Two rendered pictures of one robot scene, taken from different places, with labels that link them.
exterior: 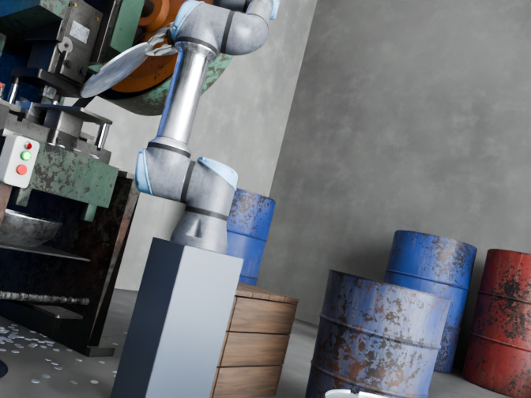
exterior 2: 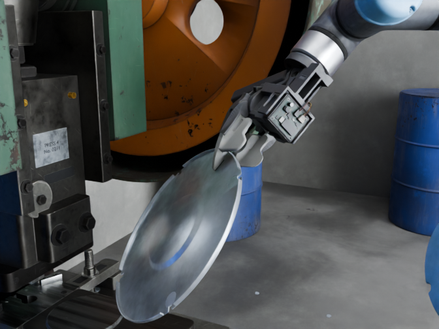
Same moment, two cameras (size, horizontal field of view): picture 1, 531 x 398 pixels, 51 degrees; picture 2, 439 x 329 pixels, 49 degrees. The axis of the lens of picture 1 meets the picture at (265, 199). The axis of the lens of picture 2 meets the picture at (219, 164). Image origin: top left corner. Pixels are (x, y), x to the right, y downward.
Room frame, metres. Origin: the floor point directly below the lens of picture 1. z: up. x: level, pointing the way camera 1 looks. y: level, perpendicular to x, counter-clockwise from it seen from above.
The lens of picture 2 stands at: (1.12, 0.60, 1.23)
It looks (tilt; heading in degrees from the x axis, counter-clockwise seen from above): 15 degrees down; 352
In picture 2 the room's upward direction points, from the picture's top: straight up
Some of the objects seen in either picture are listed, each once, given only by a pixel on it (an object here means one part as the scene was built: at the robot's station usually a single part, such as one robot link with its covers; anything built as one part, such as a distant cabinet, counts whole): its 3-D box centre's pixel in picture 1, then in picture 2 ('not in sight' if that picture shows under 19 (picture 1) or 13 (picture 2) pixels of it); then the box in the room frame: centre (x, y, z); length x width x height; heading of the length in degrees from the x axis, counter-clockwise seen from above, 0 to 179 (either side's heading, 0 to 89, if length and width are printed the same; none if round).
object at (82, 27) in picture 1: (69, 39); (32, 160); (1.90, 0.80, 1.04); 0.17 x 0.15 x 0.30; 57
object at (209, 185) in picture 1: (210, 185); not in sight; (1.48, 0.15, 0.62); 0.13 x 0.12 x 0.14; 94
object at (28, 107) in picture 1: (40, 114); (32, 311); (1.92, 0.83, 0.76); 0.15 x 0.09 x 0.05; 147
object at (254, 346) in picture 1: (212, 329); not in sight; (2.00, 0.07, 0.18); 0.40 x 0.38 x 0.35; 53
